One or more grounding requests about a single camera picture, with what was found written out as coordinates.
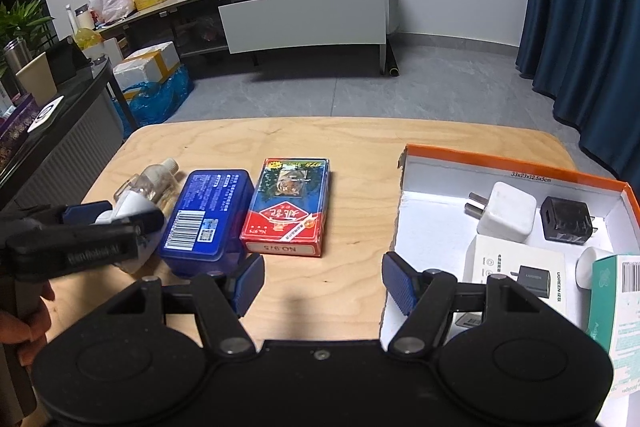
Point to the white plastic bag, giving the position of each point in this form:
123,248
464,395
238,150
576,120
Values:
112,2

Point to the purple patterned box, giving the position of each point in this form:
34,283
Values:
17,132

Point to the white foam box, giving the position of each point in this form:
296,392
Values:
147,64

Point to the small clear bottle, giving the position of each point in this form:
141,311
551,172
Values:
155,179

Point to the large white plug-in heater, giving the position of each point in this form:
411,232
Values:
132,206

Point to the small white charger carton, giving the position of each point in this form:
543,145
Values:
500,262

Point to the white card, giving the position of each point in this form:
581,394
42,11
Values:
46,113

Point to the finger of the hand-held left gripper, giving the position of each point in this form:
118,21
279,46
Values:
85,213
147,222

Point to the red playing card box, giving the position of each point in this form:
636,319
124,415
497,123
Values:
285,207

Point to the orange-edged white cardboard box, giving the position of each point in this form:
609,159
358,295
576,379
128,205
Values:
435,217

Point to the dark side table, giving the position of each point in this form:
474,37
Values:
75,107

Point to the grey television cabinet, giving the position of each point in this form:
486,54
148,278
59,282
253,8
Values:
300,17

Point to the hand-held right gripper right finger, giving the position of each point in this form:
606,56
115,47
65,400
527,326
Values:
400,287

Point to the blue plastic bag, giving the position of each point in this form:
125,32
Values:
160,99

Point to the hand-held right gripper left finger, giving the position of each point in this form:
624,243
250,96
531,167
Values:
250,282

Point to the black roll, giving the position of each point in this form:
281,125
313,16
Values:
391,64

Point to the small white bottle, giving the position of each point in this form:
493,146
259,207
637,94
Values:
592,267

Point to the person's left hand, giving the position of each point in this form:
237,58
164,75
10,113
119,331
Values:
30,332

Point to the beige cup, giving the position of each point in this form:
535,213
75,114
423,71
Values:
37,79

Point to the leafy houseplant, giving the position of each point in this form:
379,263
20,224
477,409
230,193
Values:
22,22

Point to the black cube charger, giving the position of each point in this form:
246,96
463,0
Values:
565,219

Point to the white cube charger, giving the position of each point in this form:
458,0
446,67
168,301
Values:
507,212

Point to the steel thermos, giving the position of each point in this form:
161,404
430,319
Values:
17,62

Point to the black stand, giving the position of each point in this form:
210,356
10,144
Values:
67,57

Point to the dark blue curtain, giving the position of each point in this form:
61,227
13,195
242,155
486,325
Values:
585,7

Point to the blue plastic box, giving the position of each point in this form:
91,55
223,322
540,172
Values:
210,202

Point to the green bandage box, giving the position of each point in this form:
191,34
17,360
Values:
620,322

